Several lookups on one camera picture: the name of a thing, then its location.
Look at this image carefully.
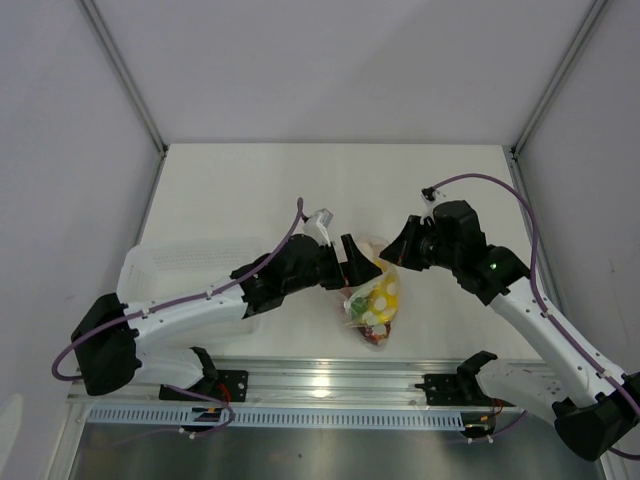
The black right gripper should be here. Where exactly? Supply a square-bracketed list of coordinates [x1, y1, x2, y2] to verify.
[380, 215, 461, 272]

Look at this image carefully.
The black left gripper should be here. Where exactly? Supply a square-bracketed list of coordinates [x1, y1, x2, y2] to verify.
[283, 234, 380, 296]

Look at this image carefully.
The white radish with leaves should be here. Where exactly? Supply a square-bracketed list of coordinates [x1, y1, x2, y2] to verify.
[343, 238, 384, 324]

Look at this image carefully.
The yellow banana bunch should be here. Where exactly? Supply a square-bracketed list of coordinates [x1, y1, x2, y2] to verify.
[365, 272, 400, 325]

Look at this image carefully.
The clear polka dot zip bag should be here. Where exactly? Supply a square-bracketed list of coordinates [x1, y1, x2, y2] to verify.
[338, 235, 401, 351]

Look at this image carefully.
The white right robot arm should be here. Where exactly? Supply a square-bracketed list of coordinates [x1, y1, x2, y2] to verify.
[380, 200, 639, 461]

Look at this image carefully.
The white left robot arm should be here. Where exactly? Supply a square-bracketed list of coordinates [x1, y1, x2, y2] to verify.
[71, 234, 382, 400]

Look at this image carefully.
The white plastic basket tray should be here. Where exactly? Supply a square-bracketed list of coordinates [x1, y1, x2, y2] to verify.
[117, 237, 266, 346]

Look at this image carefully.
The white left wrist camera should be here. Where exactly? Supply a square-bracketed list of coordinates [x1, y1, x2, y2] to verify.
[303, 208, 333, 246]

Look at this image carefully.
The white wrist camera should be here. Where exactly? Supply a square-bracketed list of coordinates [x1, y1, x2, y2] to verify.
[303, 208, 333, 246]
[421, 187, 447, 220]

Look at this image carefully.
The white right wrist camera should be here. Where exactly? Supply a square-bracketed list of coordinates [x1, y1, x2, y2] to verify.
[421, 187, 447, 220]

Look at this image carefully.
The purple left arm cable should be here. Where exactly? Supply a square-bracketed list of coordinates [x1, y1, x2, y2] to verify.
[52, 197, 306, 441]

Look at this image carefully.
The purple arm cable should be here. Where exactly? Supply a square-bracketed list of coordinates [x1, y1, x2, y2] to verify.
[432, 172, 640, 460]
[52, 197, 306, 441]

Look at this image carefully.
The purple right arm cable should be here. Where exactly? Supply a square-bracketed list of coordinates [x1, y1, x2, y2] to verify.
[432, 172, 640, 460]

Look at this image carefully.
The aluminium table edge rail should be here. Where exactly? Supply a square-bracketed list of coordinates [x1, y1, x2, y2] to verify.
[67, 357, 566, 414]

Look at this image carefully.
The white slotted cable duct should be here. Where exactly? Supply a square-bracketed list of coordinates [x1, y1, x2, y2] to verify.
[87, 405, 465, 431]

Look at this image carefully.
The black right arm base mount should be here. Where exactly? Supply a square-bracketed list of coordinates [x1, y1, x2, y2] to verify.
[414, 351, 498, 407]

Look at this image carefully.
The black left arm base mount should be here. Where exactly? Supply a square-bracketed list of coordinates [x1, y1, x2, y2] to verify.
[159, 347, 249, 403]

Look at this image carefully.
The right aluminium frame post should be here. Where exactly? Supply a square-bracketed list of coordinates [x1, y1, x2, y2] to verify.
[510, 0, 614, 162]

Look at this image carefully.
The aluminium frame post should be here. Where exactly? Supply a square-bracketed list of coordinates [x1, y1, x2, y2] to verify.
[75, 0, 169, 157]
[510, 0, 614, 162]

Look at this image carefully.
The left aluminium frame post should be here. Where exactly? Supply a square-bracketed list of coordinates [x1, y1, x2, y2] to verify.
[75, 0, 169, 157]

